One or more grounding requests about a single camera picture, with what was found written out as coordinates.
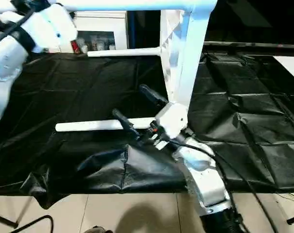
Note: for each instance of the white plastic table leg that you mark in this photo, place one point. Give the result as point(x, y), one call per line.
point(88, 125)
point(125, 52)
point(112, 4)

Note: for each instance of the white plastic table top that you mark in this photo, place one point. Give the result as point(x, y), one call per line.
point(193, 60)

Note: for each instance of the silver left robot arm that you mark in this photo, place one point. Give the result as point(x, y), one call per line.
point(5, 72)

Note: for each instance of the black cabinet with gold label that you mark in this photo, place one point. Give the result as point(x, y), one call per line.
point(144, 29)

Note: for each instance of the black mat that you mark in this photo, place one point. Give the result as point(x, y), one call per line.
point(64, 97)

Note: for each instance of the red bottle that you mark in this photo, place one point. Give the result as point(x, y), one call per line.
point(75, 46)

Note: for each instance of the white sideboard cabinet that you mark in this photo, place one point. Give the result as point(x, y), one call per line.
point(100, 21)

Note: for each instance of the dark metal bar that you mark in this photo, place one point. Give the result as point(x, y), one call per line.
point(258, 44)

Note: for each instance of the white flat board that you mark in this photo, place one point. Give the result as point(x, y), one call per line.
point(290, 68)

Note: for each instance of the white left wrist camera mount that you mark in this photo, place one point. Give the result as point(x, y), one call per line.
point(52, 26)

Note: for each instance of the black metal frame leg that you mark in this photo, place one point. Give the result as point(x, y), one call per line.
point(32, 219)

